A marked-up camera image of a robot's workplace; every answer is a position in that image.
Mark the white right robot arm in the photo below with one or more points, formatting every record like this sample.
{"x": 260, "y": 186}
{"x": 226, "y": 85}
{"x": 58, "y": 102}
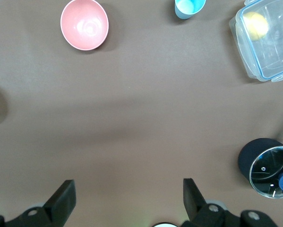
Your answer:
{"x": 165, "y": 225}

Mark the glass lid with blue knob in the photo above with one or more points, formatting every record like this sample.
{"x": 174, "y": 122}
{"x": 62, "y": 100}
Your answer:
{"x": 266, "y": 165}

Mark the blue plastic cup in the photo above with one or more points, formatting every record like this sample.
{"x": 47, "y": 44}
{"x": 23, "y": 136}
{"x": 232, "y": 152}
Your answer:
{"x": 188, "y": 8}

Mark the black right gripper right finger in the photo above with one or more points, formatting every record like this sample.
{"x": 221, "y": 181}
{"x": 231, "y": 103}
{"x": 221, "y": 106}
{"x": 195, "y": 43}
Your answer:
{"x": 195, "y": 208}

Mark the pink bowl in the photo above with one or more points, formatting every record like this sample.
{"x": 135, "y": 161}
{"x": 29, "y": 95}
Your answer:
{"x": 84, "y": 23}

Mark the clear plastic lidded container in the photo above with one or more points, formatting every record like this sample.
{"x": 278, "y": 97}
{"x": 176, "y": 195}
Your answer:
{"x": 273, "y": 54}

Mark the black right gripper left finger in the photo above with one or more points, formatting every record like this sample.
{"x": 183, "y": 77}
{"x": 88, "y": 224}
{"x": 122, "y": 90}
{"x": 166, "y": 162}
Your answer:
{"x": 58, "y": 205}

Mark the yellow lemon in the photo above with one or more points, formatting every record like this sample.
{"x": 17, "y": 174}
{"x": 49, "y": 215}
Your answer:
{"x": 255, "y": 26}

